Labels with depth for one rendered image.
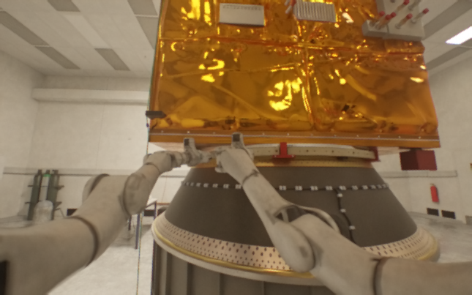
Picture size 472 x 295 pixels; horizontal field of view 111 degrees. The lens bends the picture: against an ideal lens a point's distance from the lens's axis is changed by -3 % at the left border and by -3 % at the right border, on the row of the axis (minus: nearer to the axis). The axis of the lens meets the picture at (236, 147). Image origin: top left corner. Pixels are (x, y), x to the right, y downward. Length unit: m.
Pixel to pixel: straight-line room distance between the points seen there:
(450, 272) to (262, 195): 0.29
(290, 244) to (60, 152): 8.59
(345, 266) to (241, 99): 0.94
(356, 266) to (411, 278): 0.06
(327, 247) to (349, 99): 1.14
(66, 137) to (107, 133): 1.47
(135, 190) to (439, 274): 0.43
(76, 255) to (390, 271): 0.37
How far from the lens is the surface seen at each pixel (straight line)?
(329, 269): 0.34
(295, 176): 1.02
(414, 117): 1.64
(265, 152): 1.03
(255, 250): 0.90
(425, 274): 0.29
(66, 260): 0.29
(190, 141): 0.83
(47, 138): 9.15
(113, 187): 0.41
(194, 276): 1.09
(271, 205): 0.41
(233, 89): 1.12
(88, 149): 8.12
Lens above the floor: 1.55
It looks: 9 degrees up
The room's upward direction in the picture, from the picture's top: straight up
